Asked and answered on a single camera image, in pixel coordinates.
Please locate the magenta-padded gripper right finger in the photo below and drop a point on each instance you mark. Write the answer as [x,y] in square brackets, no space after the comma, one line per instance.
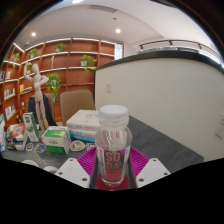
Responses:
[153,170]

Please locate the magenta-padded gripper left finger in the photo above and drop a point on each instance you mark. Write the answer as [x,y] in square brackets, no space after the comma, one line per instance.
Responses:
[73,170]

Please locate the clear bottle with pink label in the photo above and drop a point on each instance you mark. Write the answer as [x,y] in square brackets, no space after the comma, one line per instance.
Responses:
[113,146]

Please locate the round printed sticker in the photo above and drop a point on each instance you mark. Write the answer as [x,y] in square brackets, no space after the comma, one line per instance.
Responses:
[77,145]
[90,145]
[29,146]
[40,147]

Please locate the green and white tissue box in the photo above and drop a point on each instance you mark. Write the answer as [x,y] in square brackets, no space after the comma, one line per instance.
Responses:
[56,141]

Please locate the stack of flat white boxes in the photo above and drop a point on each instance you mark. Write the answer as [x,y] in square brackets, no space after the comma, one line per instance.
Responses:
[83,125]

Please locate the tan upholstered chair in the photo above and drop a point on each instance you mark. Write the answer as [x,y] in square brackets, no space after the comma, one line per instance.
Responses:
[76,105]

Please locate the book with orange circle cover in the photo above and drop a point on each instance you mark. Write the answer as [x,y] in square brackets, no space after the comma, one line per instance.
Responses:
[18,130]

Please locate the white partition with black top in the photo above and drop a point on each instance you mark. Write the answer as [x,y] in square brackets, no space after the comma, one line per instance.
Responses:
[160,100]

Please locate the wooden artist mannequin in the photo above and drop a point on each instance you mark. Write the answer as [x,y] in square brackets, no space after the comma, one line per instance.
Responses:
[38,90]

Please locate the orange wooden shelf unit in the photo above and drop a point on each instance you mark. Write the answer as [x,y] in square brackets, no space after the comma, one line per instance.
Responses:
[73,71]

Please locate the ceiling lights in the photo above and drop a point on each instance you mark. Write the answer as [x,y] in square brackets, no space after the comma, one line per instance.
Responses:
[118,30]

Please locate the white wall socket plate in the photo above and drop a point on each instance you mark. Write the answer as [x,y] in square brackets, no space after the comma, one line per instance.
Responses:
[220,126]

